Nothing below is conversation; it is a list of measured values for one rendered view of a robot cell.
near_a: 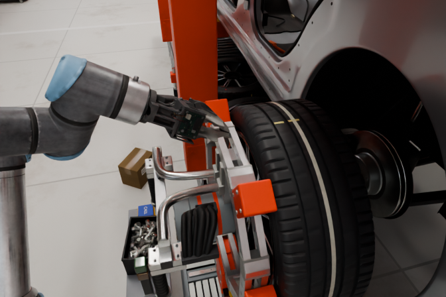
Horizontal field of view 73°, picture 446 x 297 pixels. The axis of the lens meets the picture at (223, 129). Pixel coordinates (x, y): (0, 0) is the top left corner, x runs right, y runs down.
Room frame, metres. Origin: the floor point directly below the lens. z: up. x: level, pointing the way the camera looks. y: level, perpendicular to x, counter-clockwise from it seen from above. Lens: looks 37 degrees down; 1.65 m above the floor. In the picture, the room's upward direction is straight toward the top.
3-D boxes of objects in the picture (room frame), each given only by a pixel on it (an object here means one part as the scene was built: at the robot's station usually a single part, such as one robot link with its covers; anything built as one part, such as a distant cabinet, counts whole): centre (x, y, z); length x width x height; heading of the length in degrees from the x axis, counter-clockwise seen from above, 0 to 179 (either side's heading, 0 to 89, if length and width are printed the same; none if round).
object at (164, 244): (0.51, 0.08, 1.03); 0.19 x 0.18 x 0.11; 103
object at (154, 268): (0.42, 0.14, 0.93); 0.09 x 0.05 x 0.05; 103
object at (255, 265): (0.63, -0.02, 0.85); 0.54 x 0.07 x 0.54; 13
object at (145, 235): (0.72, 0.32, 0.51); 0.20 x 0.14 x 0.13; 4
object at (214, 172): (0.70, 0.12, 1.03); 0.19 x 0.18 x 0.11; 103
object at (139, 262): (0.56, 0.28, 0.64); 0.04 x 0.04 x 0.04; 13
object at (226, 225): (0.61, 0.05, 0.85); 0.21 x 0.14 x 0.14; 103
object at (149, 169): (0.75, 0.22, 0.93); 0.09 x 0.05 x 0.05; 103
